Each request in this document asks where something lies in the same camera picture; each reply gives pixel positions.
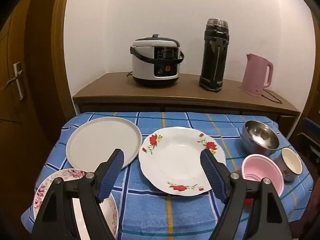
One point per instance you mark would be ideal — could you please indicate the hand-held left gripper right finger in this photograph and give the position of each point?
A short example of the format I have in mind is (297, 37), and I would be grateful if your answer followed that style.
(212, 175)

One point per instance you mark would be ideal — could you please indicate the wooden door frame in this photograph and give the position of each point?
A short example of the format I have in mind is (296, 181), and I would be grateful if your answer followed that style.
(58, 55)

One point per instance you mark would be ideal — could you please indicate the black thermos flask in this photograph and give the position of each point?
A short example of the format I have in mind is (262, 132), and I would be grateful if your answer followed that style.
(212, 62)

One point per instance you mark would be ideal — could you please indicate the small printed mug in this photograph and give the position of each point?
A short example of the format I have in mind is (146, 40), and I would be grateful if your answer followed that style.
(291, 162)

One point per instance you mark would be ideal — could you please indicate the white rice cooker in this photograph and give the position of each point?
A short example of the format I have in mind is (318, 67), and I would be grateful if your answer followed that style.
(145, 62)

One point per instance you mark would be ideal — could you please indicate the stainless steel bowl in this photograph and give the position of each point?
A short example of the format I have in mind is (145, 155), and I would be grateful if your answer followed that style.
(260, 135)

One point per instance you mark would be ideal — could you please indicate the wooden door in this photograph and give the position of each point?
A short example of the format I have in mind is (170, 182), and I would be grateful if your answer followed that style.
(15, 130)

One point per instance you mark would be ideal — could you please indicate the white plate with red flowers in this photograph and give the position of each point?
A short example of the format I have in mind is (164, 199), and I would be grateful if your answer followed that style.
(175, 160)

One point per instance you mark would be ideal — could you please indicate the pink plastic bowl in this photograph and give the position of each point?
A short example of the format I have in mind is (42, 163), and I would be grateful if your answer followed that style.
(260, 170)

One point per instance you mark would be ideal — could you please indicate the pink electric kettle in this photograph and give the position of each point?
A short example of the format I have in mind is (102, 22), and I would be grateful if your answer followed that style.
(252, 77)

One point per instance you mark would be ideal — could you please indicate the blue checkered cloth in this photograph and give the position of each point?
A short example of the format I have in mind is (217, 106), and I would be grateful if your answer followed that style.
(150, 210)

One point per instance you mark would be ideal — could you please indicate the pink floral plate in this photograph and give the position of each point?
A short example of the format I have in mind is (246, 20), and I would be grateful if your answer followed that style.
(72, 173)

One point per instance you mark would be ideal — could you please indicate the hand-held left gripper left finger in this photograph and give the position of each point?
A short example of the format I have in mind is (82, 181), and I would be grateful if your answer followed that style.
(112, 177)

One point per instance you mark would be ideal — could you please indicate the wooden sideboard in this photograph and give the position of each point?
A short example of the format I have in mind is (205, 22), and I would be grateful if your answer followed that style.
(175, 92)

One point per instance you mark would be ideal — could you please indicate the plain white round plate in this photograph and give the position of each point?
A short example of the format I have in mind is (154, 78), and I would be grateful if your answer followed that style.
(100, 142)

